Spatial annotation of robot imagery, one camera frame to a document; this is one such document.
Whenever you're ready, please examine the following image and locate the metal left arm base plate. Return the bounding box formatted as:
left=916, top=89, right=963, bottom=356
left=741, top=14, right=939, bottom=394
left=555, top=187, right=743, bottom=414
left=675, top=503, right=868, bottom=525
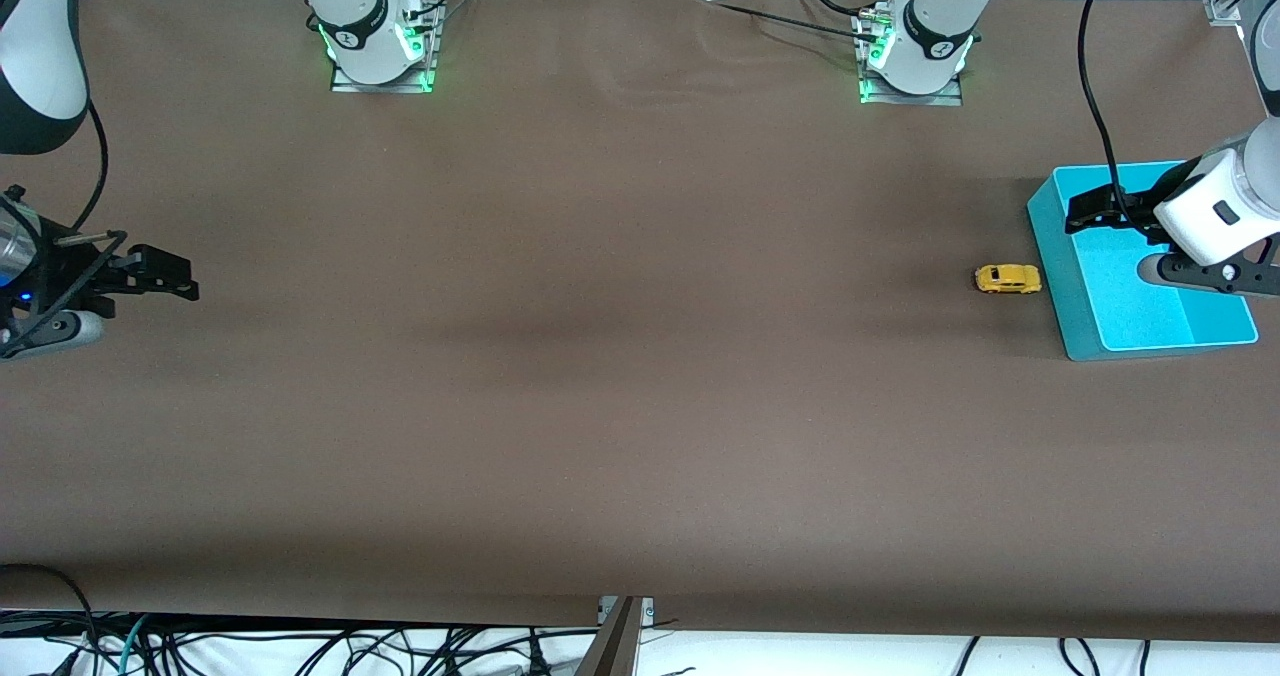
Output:
left=857, top=11, right=965, bottom=108

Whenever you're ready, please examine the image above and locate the aluminium profile leg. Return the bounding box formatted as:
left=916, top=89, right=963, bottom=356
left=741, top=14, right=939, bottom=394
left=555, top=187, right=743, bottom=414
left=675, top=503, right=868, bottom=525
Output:
left=574, top=597, right=642, bottom=676

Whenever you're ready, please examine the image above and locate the yellow beetle toy car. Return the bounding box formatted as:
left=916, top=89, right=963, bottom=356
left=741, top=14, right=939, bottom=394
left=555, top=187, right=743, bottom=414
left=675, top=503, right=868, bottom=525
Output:
left=974, top=263, right=1043, bottom=296

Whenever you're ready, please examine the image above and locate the teal floor cable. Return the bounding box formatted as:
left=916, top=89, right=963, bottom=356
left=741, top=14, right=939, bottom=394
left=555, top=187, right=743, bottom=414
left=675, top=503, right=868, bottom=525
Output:
left=118, top=614, right=153, bottom=676

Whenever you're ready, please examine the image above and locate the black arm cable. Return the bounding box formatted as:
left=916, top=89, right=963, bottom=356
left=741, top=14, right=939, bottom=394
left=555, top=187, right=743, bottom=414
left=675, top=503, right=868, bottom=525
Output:
left=68, top=99, right=109, bottom=235
left=1076, top=0, right=1146, bottom=219

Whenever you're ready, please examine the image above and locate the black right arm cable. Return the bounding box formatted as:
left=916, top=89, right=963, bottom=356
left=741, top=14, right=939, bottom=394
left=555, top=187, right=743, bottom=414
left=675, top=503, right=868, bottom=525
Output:
left=68, top=99, right=109, bottom=235

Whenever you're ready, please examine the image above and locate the black looped floor cable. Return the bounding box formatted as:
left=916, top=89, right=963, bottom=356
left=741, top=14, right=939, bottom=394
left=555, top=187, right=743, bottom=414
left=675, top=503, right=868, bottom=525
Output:
left=0, top=562, right=101, bottom=657

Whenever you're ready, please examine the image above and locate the silver corner bracket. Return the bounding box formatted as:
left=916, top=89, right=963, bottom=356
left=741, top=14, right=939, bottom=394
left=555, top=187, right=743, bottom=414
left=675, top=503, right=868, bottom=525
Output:
left=597, top=596, right=657, bottom=626

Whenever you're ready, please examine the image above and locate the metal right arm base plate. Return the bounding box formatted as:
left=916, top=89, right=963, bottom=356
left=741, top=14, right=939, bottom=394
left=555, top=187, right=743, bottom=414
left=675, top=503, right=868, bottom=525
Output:
left=330, top=1, right=439, bottom=94

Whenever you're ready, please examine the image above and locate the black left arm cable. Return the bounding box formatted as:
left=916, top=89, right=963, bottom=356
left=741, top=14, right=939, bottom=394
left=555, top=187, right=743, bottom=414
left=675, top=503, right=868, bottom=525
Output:
left=1076, top=0, right=1146, bottom=219

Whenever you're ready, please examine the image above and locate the long black table cable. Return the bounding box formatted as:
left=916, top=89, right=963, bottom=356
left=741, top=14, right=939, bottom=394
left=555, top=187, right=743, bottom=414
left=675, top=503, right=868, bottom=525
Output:
left=680, top=0, right=881, bottom=45

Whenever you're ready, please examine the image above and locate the cyan plastic bin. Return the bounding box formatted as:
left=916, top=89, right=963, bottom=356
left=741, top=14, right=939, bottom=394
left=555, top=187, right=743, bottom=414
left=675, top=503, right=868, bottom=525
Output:
left=1026, top=162, right=1259, bottom=362

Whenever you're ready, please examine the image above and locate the brown table cover sheet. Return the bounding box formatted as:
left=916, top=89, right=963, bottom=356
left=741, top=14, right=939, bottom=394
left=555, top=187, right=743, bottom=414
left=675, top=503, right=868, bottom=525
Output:
left=0, top=0, right=1280, bottom=643

